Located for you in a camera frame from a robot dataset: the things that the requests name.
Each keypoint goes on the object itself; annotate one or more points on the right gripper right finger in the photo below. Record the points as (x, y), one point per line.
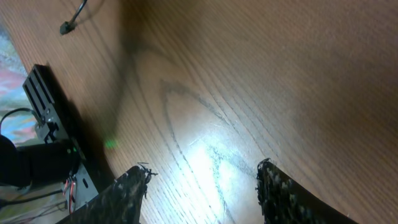
(283, 200)

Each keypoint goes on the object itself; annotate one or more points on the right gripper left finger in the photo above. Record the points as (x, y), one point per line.
(119, 203)

